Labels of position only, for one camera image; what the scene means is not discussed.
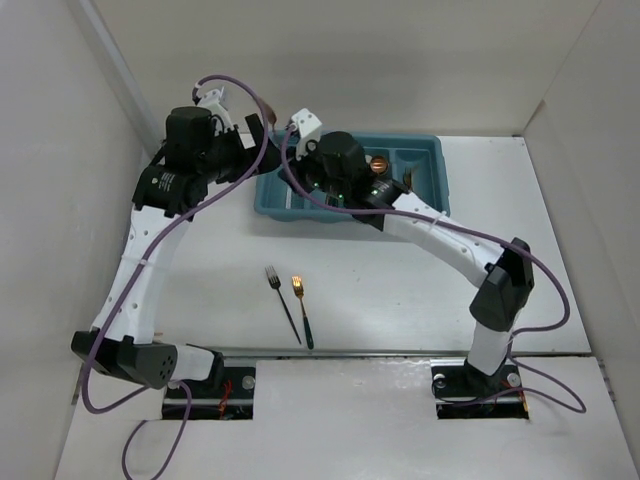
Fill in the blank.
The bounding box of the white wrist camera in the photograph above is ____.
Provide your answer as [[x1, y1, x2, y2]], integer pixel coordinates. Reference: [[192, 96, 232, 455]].
[[289, 108, 323, 160], [194, 86, 233, 127]]

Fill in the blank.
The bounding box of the gold fork green handle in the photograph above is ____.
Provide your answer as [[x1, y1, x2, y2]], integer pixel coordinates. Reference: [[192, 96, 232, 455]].
[[291, 276, 315, 350]]

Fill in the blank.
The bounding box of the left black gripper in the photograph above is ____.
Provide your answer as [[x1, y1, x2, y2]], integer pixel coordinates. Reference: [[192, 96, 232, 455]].
[[199, 115, 285, 184]]

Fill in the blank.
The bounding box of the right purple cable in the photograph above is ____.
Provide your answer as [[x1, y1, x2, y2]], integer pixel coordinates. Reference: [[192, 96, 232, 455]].
[[279, 124, 587, 414]]

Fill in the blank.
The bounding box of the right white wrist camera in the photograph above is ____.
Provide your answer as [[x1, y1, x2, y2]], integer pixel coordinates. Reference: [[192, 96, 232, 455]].
[[289, 108, 323, 160]]

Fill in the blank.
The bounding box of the copper fork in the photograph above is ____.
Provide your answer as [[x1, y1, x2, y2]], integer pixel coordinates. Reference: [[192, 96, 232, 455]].
[[403, 167, 414, 191]]

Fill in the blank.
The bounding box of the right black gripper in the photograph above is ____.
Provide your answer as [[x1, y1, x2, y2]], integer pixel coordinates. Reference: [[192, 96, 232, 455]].
[[278, 137, 350, 201]]

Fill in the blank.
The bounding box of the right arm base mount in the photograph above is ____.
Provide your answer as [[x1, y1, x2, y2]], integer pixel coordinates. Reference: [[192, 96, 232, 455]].
[[431, 362, 529, 420]]

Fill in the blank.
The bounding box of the copper round spoon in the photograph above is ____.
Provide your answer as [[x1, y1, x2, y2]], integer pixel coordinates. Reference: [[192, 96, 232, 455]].
[[369, 156, 389, 175]]

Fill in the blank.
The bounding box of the aluminium rail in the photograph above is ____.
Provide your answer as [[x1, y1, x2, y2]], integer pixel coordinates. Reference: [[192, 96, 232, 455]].
[[215, 347, 467, 359]]

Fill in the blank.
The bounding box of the rose gold fork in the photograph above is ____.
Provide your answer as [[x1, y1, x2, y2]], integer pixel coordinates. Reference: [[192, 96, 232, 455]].
[[264, 103, 277, 126]]

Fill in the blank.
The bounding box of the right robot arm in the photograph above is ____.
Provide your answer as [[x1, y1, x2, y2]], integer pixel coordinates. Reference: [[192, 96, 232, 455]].
[[279, 132, 535, 394]]

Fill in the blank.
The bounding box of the purple cable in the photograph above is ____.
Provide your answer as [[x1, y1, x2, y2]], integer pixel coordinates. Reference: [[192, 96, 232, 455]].
[[279, 124, 587, 414], [79, 74, 279, 476]]

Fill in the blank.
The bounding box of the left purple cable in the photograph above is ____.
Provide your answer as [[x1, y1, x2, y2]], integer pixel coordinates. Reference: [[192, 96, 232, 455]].
[[79, 74, 279, 476]]

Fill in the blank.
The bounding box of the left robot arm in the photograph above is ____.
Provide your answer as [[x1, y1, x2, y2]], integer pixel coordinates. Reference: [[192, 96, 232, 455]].
[[71, 104, 278, 397]]

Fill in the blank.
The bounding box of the dark grey fork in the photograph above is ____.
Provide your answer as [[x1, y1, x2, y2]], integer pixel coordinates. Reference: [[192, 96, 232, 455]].
[[265, 265, 302, 344]]

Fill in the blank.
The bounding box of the blue plastic cutlery tray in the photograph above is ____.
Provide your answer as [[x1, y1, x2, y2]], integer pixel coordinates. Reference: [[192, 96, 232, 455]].
[[254, 132, 450, 224]]

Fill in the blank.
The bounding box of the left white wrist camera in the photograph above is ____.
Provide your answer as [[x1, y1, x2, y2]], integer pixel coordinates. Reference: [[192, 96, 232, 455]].
[[194, 86, 233, 127]]

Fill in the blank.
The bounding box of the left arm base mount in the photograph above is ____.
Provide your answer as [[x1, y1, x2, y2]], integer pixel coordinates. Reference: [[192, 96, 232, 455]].
[[185, 352, 257, 421]]

